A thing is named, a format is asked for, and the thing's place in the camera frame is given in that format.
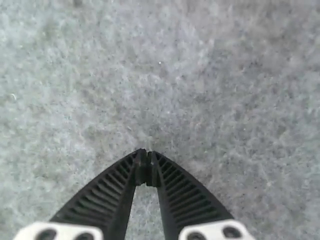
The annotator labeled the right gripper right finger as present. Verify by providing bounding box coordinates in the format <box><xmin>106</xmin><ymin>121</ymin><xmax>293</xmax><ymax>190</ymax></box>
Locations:
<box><xmin>146</xmin><ymin>150</ymin><xmax>256</xmax><ymax>240</ymax></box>

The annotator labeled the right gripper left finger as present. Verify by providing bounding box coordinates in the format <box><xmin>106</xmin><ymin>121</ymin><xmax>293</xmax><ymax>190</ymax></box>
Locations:
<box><xmin>12</xmin><ymin>148</ymin><xmax>148</xmax><ymax>240</ymax></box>

